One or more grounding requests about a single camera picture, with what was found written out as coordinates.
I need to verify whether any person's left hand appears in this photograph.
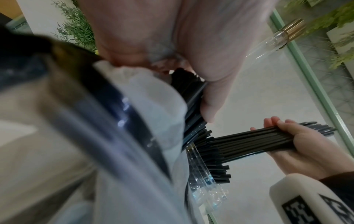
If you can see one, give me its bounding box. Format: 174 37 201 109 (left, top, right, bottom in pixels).
77 0 275 123

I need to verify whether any person's right hand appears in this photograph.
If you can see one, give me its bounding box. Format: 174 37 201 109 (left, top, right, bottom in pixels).
250 116 354 180

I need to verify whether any bunch of black straws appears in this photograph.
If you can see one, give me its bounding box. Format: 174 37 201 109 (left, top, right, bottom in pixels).
206 121 337 164

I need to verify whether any bagged black straws bundle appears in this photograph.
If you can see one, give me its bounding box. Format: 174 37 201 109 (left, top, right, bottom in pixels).
169 68 232 185

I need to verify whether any clear plastic straw bag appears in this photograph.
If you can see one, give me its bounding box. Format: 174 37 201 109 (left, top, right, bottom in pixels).
0 26 230 224

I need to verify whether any white wrist tracker with marker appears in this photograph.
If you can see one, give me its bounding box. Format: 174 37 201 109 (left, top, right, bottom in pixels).
269 173 354 224

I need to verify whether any glass bottle with gold cap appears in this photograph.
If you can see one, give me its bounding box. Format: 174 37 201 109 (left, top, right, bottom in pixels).
244 18 305 61

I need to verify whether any green leafy plant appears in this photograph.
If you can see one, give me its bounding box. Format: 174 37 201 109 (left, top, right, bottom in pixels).
52 0 96 56

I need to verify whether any green fern plant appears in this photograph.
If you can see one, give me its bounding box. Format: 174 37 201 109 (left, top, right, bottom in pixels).
284 0 354 69

